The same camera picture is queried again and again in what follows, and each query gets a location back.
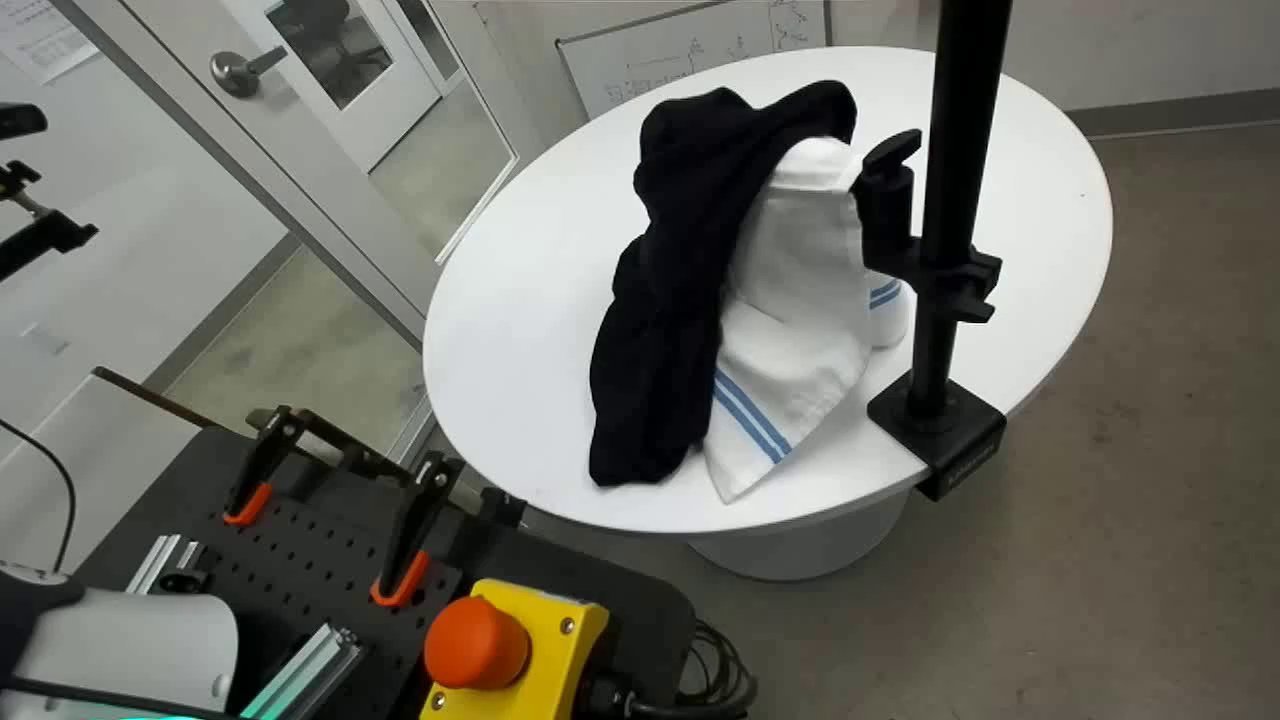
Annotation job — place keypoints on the small black device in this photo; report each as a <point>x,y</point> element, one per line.
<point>18,123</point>

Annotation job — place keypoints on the white door with window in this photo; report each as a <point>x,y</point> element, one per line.
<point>274,123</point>

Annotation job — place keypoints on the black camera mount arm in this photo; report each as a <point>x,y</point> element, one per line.
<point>54,236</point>

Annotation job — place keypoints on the black t-shirt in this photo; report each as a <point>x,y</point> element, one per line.
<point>666,266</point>

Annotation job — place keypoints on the black perforated mounting board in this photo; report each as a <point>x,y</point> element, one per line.
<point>323,560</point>

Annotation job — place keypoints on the white table pedestal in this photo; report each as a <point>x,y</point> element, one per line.
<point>802,550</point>

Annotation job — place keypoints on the black clamp-on stand with arm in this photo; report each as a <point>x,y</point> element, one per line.
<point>953,162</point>

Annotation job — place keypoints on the short aluminium extrusion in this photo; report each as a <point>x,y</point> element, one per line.
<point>160,560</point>

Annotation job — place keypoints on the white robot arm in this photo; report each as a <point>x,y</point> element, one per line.
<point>135,649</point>

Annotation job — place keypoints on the grey wall baseboard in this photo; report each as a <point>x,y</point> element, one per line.
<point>1174,110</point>

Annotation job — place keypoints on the brown wooden stick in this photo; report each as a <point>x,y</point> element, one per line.
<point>144,391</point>

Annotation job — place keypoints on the orange emergency stop button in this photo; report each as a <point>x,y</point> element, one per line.
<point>533,658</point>

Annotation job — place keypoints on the grey door frame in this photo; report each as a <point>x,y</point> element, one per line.
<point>264,202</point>

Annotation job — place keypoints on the dark poster on door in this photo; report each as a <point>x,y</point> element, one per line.
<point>332,47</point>

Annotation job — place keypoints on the white towel with blue stripes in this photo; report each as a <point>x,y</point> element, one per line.
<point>790,313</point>

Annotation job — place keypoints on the white paper sheet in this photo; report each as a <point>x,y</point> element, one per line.
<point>40,33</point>

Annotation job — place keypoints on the long aluminium extrusion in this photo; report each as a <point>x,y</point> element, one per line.
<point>305,668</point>

